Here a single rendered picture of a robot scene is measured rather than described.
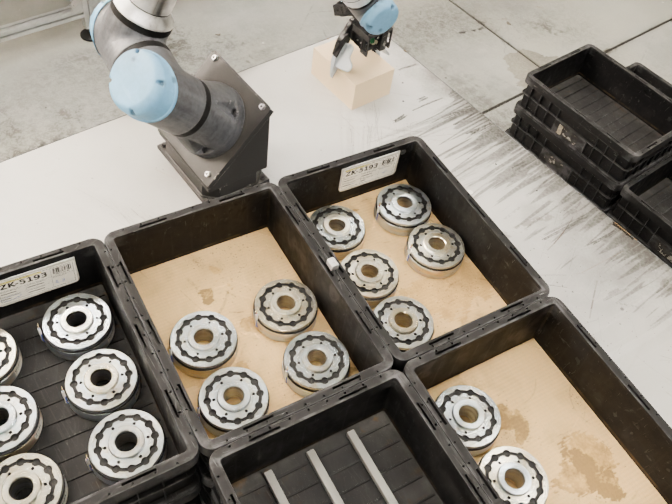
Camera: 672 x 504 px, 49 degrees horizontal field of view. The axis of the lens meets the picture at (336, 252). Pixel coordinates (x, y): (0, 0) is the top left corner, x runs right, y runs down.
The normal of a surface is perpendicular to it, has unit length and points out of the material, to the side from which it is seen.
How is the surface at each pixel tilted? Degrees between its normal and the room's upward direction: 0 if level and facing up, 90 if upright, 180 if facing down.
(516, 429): 0
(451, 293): 0
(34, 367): 0
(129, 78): 46
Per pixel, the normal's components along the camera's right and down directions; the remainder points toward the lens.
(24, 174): 0.11, -0.62
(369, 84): 0.62, 0.66
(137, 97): -0.40, -0.06
